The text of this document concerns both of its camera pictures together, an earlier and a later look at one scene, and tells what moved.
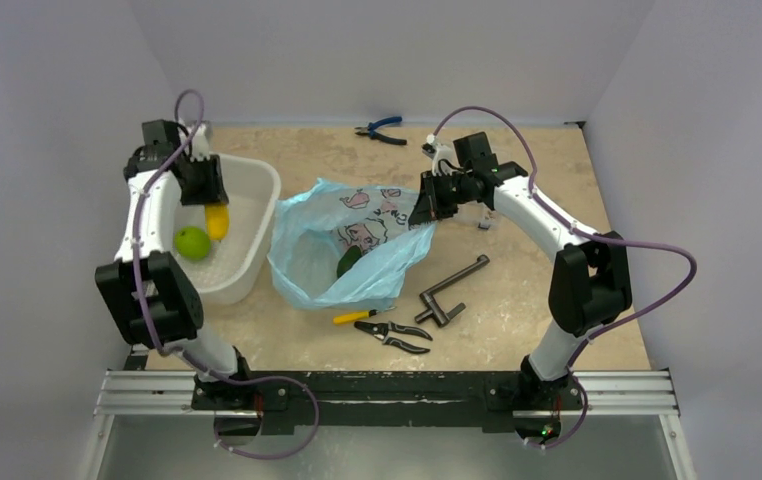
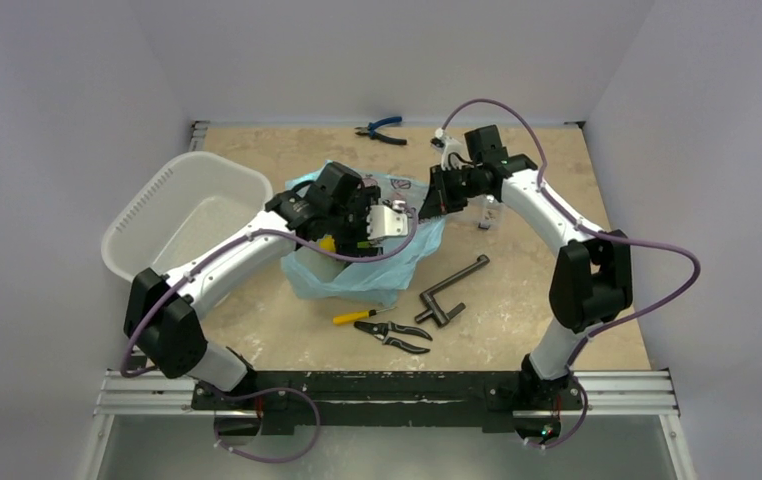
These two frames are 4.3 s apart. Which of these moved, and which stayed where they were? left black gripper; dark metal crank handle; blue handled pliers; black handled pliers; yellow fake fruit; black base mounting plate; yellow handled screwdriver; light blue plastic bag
Moved: left black gripper; yellow fake fruit; light blue plastic bag
Stayed: black base mounting plate; yellow handled screwdriver; blue handled pliers; dark metal crank handle; black handled pliers
